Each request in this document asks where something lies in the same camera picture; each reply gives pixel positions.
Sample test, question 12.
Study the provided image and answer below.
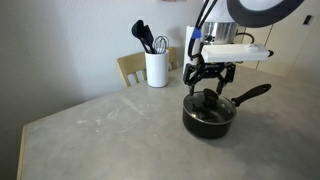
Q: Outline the metal whisk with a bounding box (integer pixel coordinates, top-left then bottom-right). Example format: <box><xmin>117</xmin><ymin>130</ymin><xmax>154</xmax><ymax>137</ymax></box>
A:
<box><xmin>153</xmin><ymin>36</ymin><xmax>169</xmax><ymax>54</ymax></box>

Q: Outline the black spatula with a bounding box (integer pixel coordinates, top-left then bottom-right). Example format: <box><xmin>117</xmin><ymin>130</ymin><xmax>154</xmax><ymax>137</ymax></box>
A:
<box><xmin>144</xmin><ymin>25</ymin><xmax>156</xmax><ymax>54</ymax></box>

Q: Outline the wooden chair behind table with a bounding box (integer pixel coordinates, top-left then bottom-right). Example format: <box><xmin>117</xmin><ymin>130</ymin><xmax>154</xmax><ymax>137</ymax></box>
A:
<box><xmin>117</xmin><ymin>47</ymin><xmax>177</xmax><ymax>87</ymax></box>

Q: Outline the black ladle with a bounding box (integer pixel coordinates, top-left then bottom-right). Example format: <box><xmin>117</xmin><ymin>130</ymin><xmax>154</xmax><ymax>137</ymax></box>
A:
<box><xmin>131</xmin><ymin>20</ymin><xmax>149</xmax><ymax>53</ymax></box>

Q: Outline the glass lid with black knob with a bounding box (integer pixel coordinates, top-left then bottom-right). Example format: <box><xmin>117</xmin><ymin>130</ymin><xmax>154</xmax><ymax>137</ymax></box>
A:
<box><xmin>183</xmin><ymin>89</ymin><xmax>236</xmax><ymax>125</ymax></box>

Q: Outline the robot arm silver white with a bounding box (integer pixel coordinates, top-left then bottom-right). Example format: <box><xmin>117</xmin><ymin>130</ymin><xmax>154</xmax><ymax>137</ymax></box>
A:
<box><xmin>183</xmin><ymin>0</ymin><xmax>304</xmax><ymax>95</ymax></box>

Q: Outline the black cable with blue tape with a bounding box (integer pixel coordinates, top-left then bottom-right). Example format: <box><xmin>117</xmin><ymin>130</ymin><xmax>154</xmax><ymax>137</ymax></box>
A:
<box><xmin>187</xmin><ymin>0</ymin><xmax>219</xmax><ymax>62</ymax></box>

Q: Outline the black cooking pot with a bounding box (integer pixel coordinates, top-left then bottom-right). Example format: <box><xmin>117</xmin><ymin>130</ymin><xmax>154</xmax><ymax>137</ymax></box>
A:
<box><xmin>182</xmin><ymin>84</ymin><xmax>271</xmax><ymax>139</ymax></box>

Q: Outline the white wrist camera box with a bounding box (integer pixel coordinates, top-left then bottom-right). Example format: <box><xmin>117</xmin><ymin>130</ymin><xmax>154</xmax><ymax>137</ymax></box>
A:
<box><xmin>201</xmin><ymin>43</ymin><xmax>271</xmax><ymax>63</ymax></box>

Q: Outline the white utensil holder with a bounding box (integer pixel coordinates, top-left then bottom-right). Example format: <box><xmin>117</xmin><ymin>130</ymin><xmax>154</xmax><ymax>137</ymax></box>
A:
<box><xmin>145</xmin><ymin>51</ymin><xmax>169</xmax><ymax>88</ymax></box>

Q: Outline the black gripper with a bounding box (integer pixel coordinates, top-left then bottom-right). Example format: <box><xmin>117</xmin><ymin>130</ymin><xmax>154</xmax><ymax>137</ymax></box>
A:
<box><xmin>183</xmin><ymin>62</ymin><xmax>236</xmax><ymax>95</ymax></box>

